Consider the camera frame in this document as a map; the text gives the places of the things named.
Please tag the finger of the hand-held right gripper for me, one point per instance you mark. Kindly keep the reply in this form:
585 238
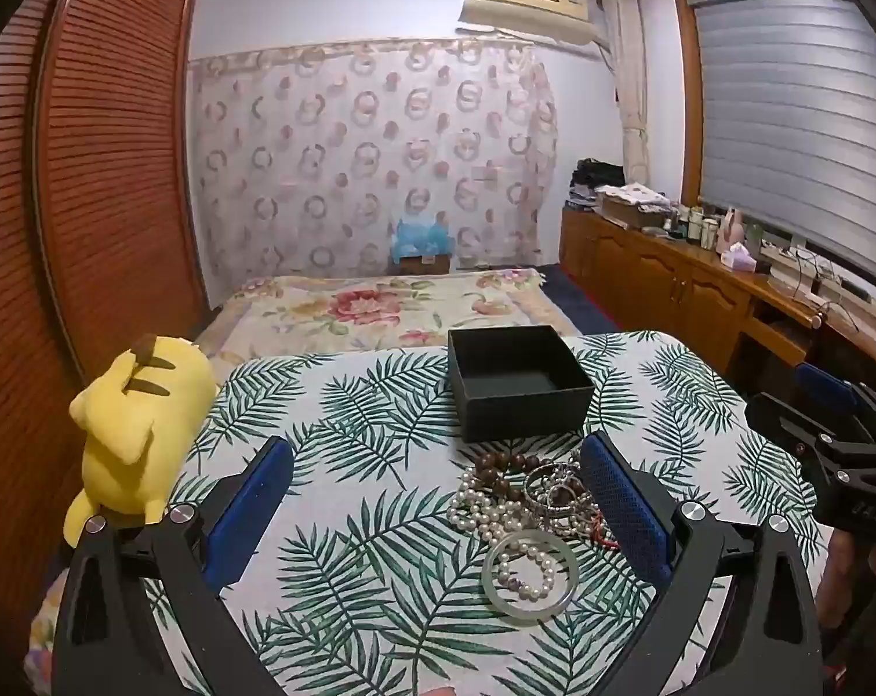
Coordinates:
775 413
825 381

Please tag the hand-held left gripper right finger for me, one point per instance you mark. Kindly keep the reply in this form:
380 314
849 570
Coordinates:
622 515

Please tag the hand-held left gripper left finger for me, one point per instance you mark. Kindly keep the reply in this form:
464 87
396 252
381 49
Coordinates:
253 515

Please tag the black square box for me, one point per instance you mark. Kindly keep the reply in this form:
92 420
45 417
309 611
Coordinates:
525 413

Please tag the pale jade bangle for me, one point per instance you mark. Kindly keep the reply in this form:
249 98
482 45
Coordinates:
492 587

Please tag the person's right hand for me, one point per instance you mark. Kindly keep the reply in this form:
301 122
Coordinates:
843 580

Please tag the pink tissue pack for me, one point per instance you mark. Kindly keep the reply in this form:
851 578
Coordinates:
738 259

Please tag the yellow plush toy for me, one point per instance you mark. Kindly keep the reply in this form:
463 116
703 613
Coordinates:
140 413

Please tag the leaf-print tablecloth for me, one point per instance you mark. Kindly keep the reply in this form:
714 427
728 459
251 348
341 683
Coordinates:
380 406

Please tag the wooden cabinet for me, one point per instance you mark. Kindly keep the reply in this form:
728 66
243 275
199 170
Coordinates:
669 283

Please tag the pink figurine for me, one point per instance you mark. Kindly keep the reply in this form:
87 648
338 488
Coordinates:
731 228

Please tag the white bottle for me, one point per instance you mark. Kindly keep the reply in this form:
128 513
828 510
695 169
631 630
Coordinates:
711 234

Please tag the navy blue bed sheet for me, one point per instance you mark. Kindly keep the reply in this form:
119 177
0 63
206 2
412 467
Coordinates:
575 304

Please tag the floral blanket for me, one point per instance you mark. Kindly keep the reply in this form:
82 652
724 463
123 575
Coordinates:
351 304

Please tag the cardboard tray with cloth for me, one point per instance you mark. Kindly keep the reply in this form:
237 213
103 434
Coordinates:
633 207

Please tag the grey window blind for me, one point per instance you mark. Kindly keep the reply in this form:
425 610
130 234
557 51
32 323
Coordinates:
793 123

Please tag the stack of folded clothes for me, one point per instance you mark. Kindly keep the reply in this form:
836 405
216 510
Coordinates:
597 181

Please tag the small cardboard box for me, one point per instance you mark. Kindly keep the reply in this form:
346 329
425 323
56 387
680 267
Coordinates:
423 266

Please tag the blue plastic bag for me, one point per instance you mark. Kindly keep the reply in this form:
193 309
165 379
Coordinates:
419 239

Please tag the wooden louvred wardrobe door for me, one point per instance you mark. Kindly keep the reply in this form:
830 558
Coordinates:
10 268
111 159

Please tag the beige tied curtain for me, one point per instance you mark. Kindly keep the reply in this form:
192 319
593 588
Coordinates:
630 87

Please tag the beige air conditioner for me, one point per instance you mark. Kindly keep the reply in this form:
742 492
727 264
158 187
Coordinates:
525 0

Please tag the wooden window frame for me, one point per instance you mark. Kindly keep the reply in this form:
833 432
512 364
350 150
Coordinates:
688 87

